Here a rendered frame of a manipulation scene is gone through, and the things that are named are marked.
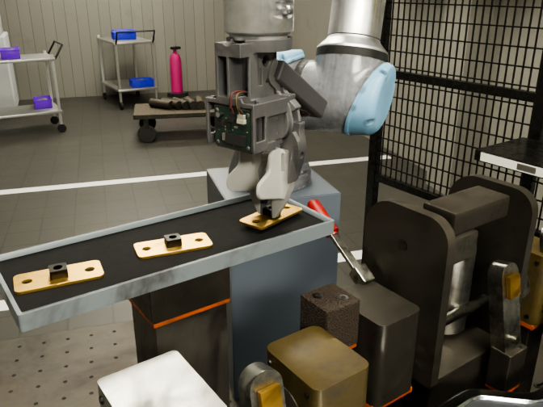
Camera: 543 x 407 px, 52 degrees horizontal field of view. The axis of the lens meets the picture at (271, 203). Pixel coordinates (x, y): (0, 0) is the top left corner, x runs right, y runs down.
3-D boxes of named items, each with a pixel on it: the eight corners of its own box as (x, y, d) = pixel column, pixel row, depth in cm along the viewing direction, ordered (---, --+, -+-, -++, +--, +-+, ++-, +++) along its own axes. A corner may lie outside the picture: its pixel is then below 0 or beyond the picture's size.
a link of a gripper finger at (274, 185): (247, 228, 65) (242, 152, 62) (279, 213, 69) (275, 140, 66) (267, 234, 63) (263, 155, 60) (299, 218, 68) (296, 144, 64)
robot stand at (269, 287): (213, 341, 124) (206, 169, 109) (299, 325, 129) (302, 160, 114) (234, 400, 106) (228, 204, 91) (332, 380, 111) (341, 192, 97)
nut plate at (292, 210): (261, 230, 66) (261, 221, 65) (237, 222, 68) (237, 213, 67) (304, 210, 72) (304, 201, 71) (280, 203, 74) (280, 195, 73)
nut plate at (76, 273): (14, 295, 53) (12, 284, 53) (13, 278, 56) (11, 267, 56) (105, 277, 56) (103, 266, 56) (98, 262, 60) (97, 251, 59)
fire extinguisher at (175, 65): (187, 94, 785) (183, 45, 761) (190, 98, 758) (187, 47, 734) (166, 94, 777) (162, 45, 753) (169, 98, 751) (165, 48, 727)
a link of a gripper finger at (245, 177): (217, 216, 68) (219, 144, 64) (250, 203, 72) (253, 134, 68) (237, 225, 66) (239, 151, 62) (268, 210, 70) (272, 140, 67)
